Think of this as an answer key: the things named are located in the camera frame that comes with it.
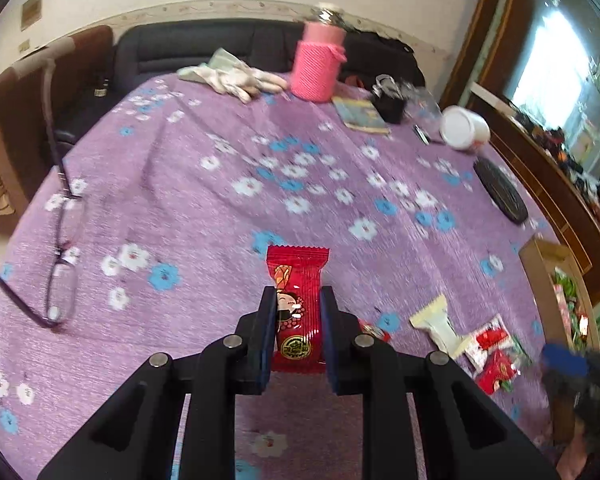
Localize brown chair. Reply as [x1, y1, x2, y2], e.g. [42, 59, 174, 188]
[0, 25, 113, 221]

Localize clear glass cup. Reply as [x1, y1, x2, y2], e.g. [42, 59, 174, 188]
[405, 82, 443, 121]

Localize cream white snack packet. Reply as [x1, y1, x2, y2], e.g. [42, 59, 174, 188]
[409, 294, 473, 358]

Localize black sofa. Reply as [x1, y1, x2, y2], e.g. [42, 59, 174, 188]
[42, 19, 426, 161]

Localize cardboard box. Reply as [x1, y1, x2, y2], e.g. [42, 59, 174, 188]
[518, 237, 600, 446]

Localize white plastic jar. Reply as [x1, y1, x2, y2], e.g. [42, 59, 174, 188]
[439, 105, 491, 152]

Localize pale green cloth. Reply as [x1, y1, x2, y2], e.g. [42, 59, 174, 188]
[210, 47, 243, 71]

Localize white red-label snack packet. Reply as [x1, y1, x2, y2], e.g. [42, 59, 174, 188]
[462, 313, 512, 373]

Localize pink sleeved bottle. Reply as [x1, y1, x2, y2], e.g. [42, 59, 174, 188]
[290, 2, 348, 104]

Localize small red snack packet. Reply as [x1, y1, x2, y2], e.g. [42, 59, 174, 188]
[360, 320, 392, 343]

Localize window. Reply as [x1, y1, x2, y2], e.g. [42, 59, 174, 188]
[505, 0, 600, 196]

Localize white flat box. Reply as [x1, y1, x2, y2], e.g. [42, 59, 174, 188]
[469, 82, 516, 113]

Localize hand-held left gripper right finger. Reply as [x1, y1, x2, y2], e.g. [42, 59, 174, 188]
[320, 285, 561, 480]

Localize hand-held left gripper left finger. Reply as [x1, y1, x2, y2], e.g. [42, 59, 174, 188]
[37, 285, 278, 480]

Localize purple eyeglasses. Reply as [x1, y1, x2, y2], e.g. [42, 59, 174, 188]
[0, 57, 88, 330]

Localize red gold-label snack packet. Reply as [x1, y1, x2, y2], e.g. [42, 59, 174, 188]
[477, 349, 520, 396]

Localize black glasses case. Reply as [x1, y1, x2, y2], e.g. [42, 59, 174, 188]
[472, 156, 530, 225]

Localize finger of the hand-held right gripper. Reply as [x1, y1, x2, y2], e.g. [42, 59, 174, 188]
[539, 342, 600, 411]

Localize small booklet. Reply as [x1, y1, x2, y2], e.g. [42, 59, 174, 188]
[332, 97, 392, 136]

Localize row of assorted small items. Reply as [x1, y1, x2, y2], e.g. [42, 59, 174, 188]
[515, 110, 600, 261]

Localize small wall plaque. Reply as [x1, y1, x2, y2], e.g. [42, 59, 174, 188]
[20, 0, 45, 31]

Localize wooden windowsill cabinet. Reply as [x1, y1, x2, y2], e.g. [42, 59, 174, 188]
[440, 0, 600, 321]

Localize red cartoon snack packet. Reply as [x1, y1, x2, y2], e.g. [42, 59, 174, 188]
[266, 244, 331, 375]

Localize white cloth gloves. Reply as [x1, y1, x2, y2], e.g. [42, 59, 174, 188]
[177, 62, 288, 105]

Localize purple floral tablecloth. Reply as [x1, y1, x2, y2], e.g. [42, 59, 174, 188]
[0, 72, 571, 480]

